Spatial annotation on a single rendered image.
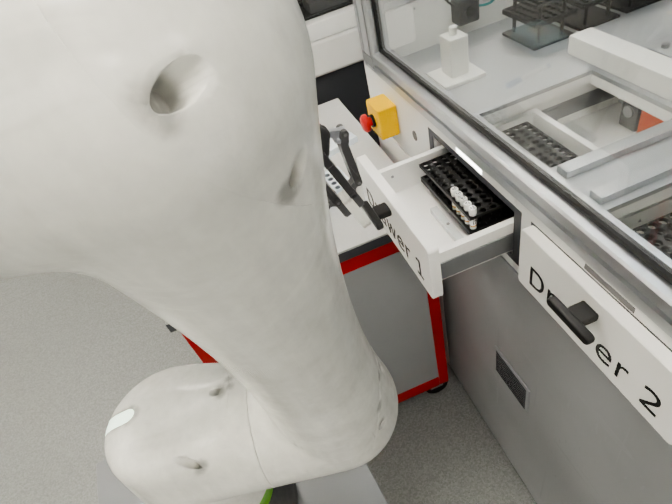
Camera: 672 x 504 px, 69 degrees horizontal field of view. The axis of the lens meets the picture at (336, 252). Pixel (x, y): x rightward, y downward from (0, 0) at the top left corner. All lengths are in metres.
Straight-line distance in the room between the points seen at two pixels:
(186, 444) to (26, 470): 1.63
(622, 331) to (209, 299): 0.52
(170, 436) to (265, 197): 0.37
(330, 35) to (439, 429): 1.20
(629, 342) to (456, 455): 0.97
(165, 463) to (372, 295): 0.71
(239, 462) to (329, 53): 1.26
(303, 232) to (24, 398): 2.15
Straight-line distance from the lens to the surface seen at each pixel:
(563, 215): 0.66
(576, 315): 0.65
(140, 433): 0.52
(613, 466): 0.90
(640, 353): 0.63
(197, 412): 0.50
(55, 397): 2.22
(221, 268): 0.18
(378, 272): 1.06
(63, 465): 2.01
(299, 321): 0.25
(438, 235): 0.85
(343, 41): 1.55
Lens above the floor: 1.42
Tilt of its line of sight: 43 degrees down
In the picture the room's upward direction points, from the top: 17 degrees counter-clockwise
